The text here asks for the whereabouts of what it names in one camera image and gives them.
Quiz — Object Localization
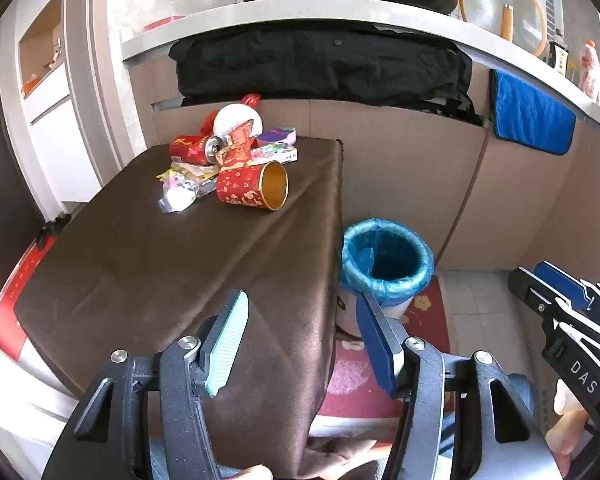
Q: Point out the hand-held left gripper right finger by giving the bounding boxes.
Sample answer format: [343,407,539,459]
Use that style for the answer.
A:
[355,291,563,480]

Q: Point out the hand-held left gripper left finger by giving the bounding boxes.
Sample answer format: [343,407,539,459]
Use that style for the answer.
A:
[42,289,249,480]

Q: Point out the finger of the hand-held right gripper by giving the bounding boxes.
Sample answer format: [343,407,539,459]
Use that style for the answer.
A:
[534,261,596,311]
[508,267,571,317]

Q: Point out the white trash bin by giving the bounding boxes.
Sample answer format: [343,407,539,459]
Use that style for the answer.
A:
[336,287,418,341]

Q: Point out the red drink can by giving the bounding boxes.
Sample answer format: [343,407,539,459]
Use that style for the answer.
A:
[168,134,226,166]

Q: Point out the blue-lined trash bin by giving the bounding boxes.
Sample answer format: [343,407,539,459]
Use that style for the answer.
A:
[341,217,435,308]

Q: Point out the person's right hand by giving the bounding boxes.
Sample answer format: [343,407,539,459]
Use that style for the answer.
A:
[545,380,588,466]

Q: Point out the red patterned floor mat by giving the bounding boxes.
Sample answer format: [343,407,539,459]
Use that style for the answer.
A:
[320,277,456,421]

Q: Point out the brown tablecloth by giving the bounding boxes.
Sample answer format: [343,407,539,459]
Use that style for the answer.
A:
[12,137,346,478]

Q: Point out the clear crumpled plastic packet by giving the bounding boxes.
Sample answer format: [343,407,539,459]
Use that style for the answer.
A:
[157,180,198,214]

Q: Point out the red paper cup gold inside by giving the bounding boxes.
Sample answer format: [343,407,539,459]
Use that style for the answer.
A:
[215,161,290,213]

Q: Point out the colourful snack packet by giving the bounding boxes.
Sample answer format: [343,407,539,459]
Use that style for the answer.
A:
[177,166,220,196]

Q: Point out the blue towel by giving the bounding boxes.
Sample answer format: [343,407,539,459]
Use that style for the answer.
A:
[489,67,577,156]

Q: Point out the beige kitchen cabinet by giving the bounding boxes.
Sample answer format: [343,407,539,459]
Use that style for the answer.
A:
[130,55,600,311]

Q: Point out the yellow snack packet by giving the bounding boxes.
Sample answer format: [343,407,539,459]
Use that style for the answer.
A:
[156,162,191,183]

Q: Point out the colourful flat box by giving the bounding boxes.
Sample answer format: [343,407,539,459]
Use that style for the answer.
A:
[250,145,299,165]

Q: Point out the red gold paper box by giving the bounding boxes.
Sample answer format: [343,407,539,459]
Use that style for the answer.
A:
[220,120,258,166]

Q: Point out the black slippers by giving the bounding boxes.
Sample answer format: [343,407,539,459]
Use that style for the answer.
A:
[35,212,72,250]

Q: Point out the red doormat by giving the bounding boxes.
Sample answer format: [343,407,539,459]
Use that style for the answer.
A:
[0,240,56,361]

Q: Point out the purple box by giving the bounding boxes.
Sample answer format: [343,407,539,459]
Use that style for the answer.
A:
[256,126,298,148]

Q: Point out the orange drink bottle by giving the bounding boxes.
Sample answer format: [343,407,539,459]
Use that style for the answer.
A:
[577,39,600,96]

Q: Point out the small black white box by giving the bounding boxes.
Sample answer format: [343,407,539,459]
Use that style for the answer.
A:
[547,40,571,76]

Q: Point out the glass lid orange rim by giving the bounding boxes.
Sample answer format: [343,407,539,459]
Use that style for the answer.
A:
[459,0,548,56]

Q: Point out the black cloth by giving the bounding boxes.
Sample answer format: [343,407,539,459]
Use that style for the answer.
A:
[169,30,483,126]

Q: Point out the white cabinet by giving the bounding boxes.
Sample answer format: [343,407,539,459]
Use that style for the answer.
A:
[0,0,113,211]

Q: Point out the red tray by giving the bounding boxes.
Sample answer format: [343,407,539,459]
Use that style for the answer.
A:
[142,15,186,31]

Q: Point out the white kitchen counter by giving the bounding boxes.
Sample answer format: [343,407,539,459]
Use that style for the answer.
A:
[120,0,600,131]

